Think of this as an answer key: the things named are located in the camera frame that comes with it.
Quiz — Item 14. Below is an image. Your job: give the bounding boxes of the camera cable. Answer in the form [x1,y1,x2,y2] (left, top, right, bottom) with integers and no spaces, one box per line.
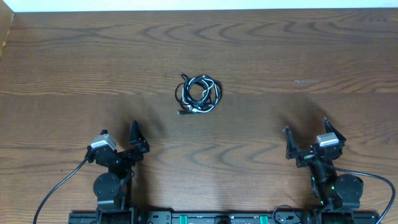
[32,157,91,224]
[329,164,397,224]

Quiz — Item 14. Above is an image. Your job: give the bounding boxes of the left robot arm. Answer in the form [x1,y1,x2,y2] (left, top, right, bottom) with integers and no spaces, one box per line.
[85,121,150,223]

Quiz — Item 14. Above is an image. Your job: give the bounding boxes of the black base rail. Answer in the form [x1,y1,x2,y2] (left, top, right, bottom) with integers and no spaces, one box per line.
[68,208,379,224]

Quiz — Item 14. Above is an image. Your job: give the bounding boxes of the left camera cable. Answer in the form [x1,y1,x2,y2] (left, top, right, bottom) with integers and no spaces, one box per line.
[32,157,91,224]

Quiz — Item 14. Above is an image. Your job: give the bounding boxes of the black USB cable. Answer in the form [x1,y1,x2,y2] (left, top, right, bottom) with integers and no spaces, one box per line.
[174,73,223,116]

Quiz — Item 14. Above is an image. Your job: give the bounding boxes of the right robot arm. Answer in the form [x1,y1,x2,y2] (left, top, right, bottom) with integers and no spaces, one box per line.
[284,118,364,223]

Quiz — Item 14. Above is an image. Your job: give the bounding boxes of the white USB cable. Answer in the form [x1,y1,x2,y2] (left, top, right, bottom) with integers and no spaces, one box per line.
[182,75,220,113]

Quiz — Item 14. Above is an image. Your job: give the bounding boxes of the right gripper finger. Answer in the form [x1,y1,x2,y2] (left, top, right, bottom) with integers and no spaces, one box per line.
[284,126,298,159]
[323,116,346,142]

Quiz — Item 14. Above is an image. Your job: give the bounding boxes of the cardboard box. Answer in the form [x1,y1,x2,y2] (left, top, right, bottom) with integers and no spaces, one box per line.
[0,0,14,55]

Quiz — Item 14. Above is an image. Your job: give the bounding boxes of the right camera cable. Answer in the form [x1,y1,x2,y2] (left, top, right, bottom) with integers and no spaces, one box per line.
[329,164,397,224]

